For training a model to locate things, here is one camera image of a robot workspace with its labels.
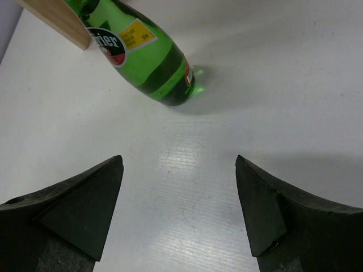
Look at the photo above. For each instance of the wooden three-tier shelf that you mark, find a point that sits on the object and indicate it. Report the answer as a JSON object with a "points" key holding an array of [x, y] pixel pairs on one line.
{"points": [[57, 15]]}

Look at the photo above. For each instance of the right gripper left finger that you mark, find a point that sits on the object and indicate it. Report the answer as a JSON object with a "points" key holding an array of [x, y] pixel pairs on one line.
{"points": [[62, 227]]}

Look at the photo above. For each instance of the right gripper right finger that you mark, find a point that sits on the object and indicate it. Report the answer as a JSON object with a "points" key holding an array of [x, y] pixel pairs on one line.
{"points": [[290, 229]]}

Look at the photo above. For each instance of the right green glass bottle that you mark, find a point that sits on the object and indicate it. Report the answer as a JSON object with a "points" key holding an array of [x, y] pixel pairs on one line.
{"points": [[138, 49]]}

